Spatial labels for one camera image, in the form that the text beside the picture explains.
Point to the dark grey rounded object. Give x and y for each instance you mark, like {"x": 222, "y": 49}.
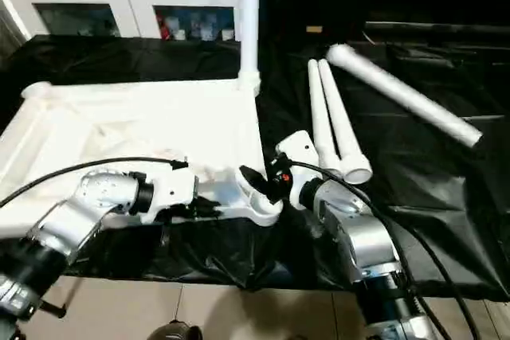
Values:
{"x": 175, "y": 331}

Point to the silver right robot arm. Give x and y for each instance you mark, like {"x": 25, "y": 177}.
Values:
{"x": 366, "y": 244}

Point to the white plastic table top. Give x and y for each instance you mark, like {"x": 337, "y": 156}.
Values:
{"x": 135, "y": 125}

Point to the small tan tag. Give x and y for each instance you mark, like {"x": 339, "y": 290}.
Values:
{"x": 313, "y": 29}

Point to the black plastic mat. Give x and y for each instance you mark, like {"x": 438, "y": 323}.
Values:
{"x": 446, "y": 212}

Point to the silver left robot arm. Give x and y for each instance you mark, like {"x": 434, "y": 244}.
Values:
{"x": 72, "y": 220}

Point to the dark grey curtain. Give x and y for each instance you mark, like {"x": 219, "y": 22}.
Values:
{"x": 9, "y": 21}

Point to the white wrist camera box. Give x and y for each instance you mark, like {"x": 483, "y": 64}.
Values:
{"x": 296, "y": 161}
{"x": 174, "y": 189}

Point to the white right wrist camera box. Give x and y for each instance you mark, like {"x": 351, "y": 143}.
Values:
{"x": 296, "y": 161}

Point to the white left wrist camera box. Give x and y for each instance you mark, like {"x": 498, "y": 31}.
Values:
{"x": 174, "y": 189}

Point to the white plastic table leg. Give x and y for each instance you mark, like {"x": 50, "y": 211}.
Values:
{"x": 249, "y": 21}
{"x": 343, "y": 125}
{"x": 406, "y": 97}
{"x": 323, "y": 117}

